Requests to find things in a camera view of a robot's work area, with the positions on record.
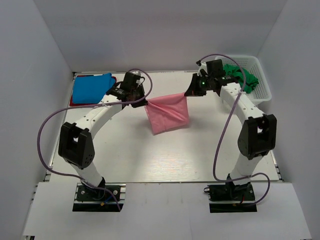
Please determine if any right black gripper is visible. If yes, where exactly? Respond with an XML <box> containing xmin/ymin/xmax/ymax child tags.
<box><xmin>185</xmin><ymin>72</ymin><xmax>214</xmax><ymax>97</ymax></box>

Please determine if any pink t shirt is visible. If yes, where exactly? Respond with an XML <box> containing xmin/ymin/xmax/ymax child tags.
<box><xmin>145</xmin><ymin>93</ymin><xmax>190</xmax><ymax>135</ymax></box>

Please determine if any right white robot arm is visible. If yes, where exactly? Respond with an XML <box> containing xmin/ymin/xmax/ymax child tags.
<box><xmin>184</xmin><ymin>59</ymin><xmax>277</xmax><ymax>200</ymax></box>

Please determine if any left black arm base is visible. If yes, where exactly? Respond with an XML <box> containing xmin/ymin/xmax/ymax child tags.
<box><xmin>72</xmin><ymin>183</ymin><xmax>126</xmax><ymax>213</ymax></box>

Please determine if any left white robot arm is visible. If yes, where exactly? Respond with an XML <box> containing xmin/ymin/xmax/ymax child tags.
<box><xmin>58</xmin><ymin>69</ymin><xmax>148</xmax><ymax>200</ymax></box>

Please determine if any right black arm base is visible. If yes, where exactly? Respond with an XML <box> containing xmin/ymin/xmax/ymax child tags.
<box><xmin>203</xmin><ymin>184</ymin><xmax>257</xmax><ymax>214</ymax></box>

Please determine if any green t shirt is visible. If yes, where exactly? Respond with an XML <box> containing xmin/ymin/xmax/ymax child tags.
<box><xmin>223</xmin><ymin>64</ymin><xmax>259</xmax><ymax>94</ymax></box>

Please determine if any folded blue t shirt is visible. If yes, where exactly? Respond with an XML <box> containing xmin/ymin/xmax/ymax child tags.
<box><xmin>71</xmin><ymin>72</ymin><xmax>113</xmax><ymax>104</ymax></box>

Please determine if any white plastic basket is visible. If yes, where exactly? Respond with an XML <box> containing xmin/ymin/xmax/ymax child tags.
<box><xmin>230</xmin><ymin>55</ymin><xmax>272</xmax><ymax>106</ymax></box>

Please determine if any folded red t shirt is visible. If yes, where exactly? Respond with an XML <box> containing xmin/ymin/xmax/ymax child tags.
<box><xmin>68</xmin><ymin>74</ymin><xmax>118</xmax><ymax>108</ymax></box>

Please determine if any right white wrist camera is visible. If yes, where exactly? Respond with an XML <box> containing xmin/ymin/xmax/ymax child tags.
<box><xmin>197</xmin><ymin>62</ymin><xmax>208</xmax><ymax>77</ymax></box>

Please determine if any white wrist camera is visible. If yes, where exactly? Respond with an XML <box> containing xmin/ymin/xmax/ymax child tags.
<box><xmin>197</xmin><ymin>62</ymin><xmax>208</xmax><ymax>77</ymax></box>
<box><xmin>131</xmin><ymin>70</ymin><xmax>141</xmax><ymax>76</ymax></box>

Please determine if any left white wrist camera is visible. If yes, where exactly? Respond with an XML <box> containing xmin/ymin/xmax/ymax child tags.
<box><xmin>131</xmin><ymin>70</ymin><xmax>141</xmax><ymax>76</ymax></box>

